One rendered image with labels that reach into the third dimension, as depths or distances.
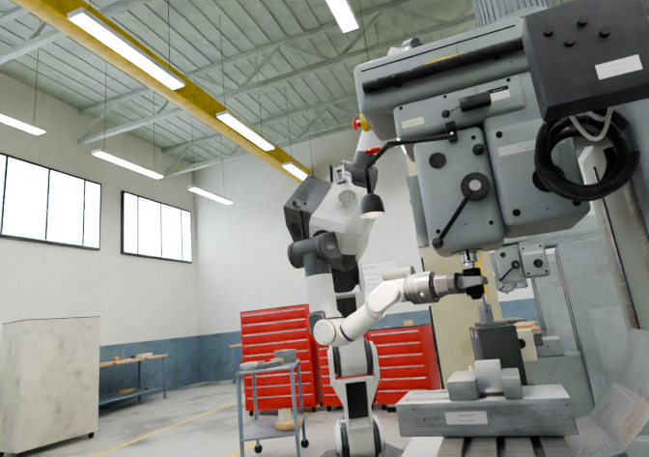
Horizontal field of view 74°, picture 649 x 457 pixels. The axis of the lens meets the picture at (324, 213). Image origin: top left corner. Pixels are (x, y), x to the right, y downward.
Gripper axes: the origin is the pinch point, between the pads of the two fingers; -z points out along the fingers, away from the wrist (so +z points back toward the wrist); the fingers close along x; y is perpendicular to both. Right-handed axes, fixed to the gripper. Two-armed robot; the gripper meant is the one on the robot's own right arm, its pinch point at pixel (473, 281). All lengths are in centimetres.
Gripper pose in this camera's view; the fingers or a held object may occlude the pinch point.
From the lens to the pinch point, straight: 123.9
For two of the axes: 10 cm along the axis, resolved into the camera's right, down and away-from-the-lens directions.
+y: 1.0, 9.7, -2.4
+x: 5.8, 1.4, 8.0
